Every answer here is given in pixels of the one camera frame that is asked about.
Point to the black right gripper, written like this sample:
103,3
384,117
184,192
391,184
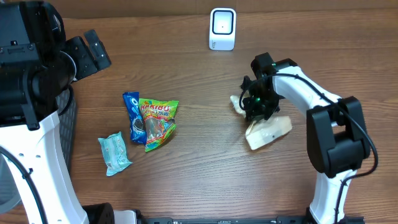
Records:
254,114

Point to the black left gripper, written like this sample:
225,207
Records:
78,46

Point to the beige pastry snack bag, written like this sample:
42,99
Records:
262,132

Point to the blue Oreo packet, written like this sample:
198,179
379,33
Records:
137,129

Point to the green Haribo gummy bag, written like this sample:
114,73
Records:
159,119

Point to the teal snack packet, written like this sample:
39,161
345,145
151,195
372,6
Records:
114,153

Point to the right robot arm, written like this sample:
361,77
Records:
337,140

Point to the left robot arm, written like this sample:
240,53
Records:
38,63

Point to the white barcode scanner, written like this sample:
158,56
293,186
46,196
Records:
222,32

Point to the cardboard back board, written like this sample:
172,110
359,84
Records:
76,9

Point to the grey plastic mesh basket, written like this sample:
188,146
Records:
9,193

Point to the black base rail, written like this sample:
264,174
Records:
248,220

